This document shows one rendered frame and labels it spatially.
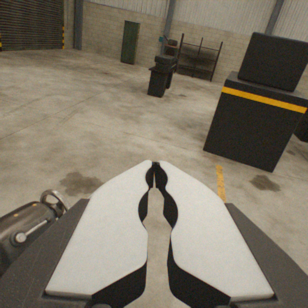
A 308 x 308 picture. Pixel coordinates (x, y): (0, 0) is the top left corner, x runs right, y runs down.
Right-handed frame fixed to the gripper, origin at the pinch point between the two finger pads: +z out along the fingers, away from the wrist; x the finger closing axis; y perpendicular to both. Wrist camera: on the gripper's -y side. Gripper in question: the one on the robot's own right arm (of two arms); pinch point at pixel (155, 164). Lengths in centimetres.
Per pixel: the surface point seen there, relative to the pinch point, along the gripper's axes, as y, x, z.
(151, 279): 161, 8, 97
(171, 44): 22, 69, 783
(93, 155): 149, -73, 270
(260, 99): 72, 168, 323
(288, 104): 75, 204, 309
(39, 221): 41, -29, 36
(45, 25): -8, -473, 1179
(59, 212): 46, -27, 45
